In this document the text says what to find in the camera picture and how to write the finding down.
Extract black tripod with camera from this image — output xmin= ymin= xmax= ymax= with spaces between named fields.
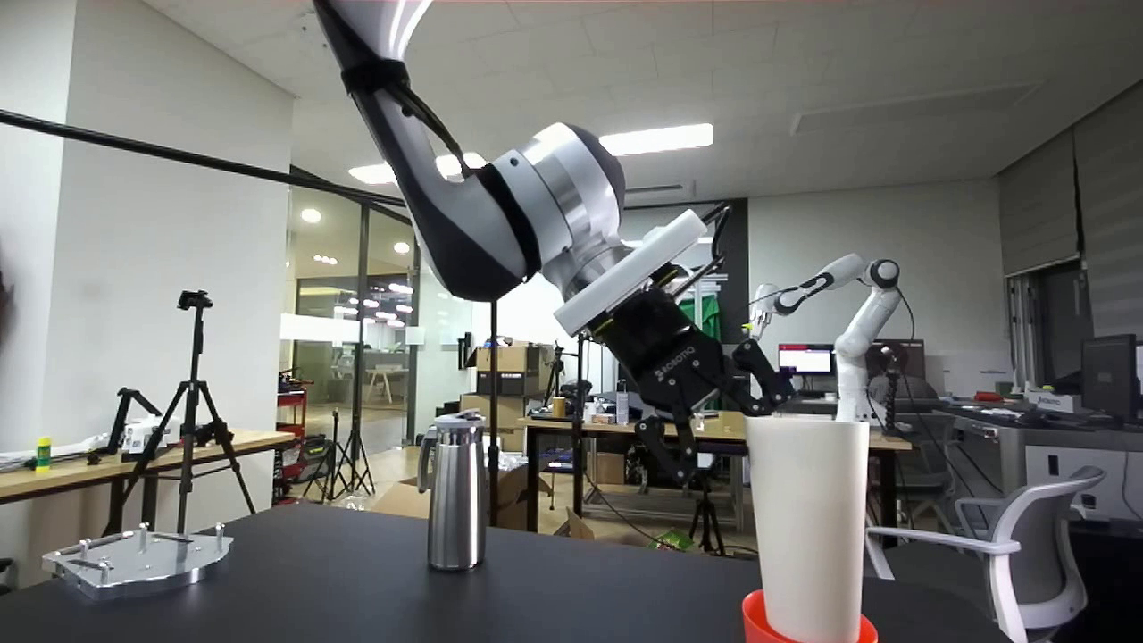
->
xmin=103 ymin=286 xmax=260 ymax=536

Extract rectangular ceiling light panel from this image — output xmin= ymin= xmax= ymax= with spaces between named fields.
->
xmin=596 ymin=121 xmax=719 ymax=161
xmin=348 ymin=152 xmax=494 ymax=190

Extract small black tripod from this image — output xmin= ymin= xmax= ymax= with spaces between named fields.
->
xmin=685 ymin=480 xmax=728 ymax=558

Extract thin black camera stand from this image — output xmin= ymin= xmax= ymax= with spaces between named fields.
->
xmin=571 ymin=336 xmax=593 ymax=521

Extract black boom pole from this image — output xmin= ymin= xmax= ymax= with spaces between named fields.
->
xmin=0 ymin=108 xmax=415 ymax=218

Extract long wooden bench table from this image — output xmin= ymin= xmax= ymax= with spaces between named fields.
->
xmin=0 ymin=427 xmax=299 ymax=508

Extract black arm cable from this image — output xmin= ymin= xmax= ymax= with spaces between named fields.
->
xmin=311 ymin=0 xmax=477 ymax=172

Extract white wrist mounting plate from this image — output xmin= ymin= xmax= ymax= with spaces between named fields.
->
xmin=552 ymin=206 xmax=708 ymax=339

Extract white plastic cup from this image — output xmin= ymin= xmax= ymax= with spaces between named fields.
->
xmin=743 ymin=414 xmax=873 ymax=643

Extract clear acrylic plate with bolts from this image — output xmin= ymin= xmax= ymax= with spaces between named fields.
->
xmin=43 ymin=521 xmax=238 ymax=604

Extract black folded tripod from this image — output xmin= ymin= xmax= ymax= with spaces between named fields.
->
xmin=299 ymin=405 xmax=379 ymax=504

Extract stainless steel thermos jug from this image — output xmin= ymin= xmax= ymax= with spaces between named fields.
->
xmin=419 ymin=410 xmax=491 ymax=575

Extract glass door black frame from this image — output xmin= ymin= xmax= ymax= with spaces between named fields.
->
xmin=281 ymin=194 xmax=421 ymax=504

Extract black vertical stand pole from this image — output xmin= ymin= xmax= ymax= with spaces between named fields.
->
xmin=486 ymin=296 xmax=504 ymax=528

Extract grey office desk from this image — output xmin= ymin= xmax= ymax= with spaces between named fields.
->
xmin=949 ymin=405 xmax=1143 ymax=528

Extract black computer monitor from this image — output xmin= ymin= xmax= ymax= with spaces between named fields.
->
xmin=1080 ymin=334 xmax=1141 ymax=421

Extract white office chair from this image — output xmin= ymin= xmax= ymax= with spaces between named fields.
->
xmin=864 ymin=474 xmax=1103 ymax=643

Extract brown cardboard box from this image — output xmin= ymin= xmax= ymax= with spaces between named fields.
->
xmin=469 ymin=339 xmax=566 ymax=405

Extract wooden desk black legs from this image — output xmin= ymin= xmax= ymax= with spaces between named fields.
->
xmin=522 ymin=409 xmax=916 ymax=566

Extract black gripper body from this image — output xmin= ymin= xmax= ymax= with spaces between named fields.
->
xmin=591 ymin=280 xmax=731 ymax=421

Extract grey window blind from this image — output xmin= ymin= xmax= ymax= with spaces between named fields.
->
xmin=997 ymin=83 xmax=1143 ymax=342

